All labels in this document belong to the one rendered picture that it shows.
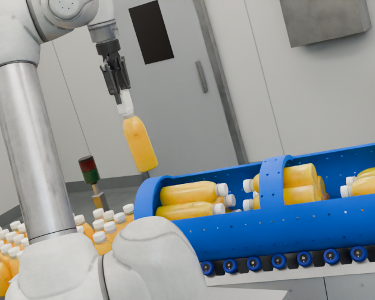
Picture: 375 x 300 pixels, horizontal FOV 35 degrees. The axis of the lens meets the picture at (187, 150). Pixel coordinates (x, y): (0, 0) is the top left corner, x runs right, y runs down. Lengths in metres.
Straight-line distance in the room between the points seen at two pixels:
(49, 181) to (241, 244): 0.69
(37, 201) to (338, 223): 0.79
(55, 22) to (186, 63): 4.37
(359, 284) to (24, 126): 0.98
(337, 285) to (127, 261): 0.75
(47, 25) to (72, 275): 0.52
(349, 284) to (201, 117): 4.13
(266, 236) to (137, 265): 0.62
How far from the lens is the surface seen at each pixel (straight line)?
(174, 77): 5.74
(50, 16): 1.29
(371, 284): 1.72
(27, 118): 1.27
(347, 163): 1.85
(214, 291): 1.45
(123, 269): 1.17
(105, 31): 1.88
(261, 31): 5.27
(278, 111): 5.39
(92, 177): 2.41
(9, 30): 1.31
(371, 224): 1.62
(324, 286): 1.75
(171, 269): 1.15
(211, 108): 5.63
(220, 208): 1.78
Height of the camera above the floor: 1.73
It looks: 13 degrees down
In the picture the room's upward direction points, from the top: 17 degrees counter-clockwise
